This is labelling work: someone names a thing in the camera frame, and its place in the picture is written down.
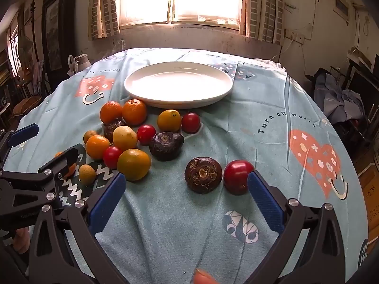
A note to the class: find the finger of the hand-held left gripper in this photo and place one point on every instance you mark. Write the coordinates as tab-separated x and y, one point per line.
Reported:
63	158
23	133

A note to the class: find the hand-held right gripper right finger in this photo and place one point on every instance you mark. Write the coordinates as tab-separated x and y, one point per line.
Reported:
265	201

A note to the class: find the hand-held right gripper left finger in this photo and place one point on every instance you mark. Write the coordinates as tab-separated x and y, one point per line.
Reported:
108	204

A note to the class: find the small smooth orange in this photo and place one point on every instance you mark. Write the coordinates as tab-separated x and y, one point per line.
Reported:
97	147
71	170

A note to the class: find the tan longan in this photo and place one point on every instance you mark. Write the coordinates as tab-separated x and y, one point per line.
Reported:
87	175
89	136

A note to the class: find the red cherry tomato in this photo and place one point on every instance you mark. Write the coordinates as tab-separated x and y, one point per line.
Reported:
112	156
238	177
146	134
190	122

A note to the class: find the large yellow-orange orange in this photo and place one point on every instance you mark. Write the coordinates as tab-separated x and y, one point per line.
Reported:
134	164

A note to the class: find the orange mandarin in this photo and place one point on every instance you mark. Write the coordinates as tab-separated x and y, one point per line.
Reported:
111	112
134	112

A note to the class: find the dark brown water chestnut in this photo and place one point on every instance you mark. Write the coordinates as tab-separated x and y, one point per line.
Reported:
109	128
165	146
203	176

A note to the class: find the small yellow orange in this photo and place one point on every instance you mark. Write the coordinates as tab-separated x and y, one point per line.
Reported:
168	120

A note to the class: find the white oval plate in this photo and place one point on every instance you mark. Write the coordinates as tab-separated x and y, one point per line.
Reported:
177	82

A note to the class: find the person's left hand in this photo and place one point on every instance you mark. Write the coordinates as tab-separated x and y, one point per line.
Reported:
22	239

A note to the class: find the person's right hand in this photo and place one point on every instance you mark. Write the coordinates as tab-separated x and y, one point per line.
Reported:
204	277

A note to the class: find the brown wooden chair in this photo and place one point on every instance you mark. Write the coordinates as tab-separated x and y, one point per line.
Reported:
25	104

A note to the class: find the pale yellow citrus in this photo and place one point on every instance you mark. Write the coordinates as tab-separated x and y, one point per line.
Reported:
125	137

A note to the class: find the light blue printed tablecloth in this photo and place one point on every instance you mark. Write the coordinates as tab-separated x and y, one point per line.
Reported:
177	227

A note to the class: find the white jug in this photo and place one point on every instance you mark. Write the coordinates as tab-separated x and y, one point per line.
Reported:
82	63

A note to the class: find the cardboard box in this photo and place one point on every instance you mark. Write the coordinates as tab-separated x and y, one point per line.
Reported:
370	189

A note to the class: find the pile of grey clothes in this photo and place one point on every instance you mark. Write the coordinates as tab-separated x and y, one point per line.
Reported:
340	100

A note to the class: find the checked curtain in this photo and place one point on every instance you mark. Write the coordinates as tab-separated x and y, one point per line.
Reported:
103	6
263	6

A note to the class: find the bright window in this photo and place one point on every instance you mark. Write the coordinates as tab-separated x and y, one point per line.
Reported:
148	0

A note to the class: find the wall socket strip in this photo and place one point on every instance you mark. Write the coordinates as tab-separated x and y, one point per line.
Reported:
294	36

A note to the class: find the small wall frame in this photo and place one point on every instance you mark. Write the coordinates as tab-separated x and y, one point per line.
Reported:
341	4

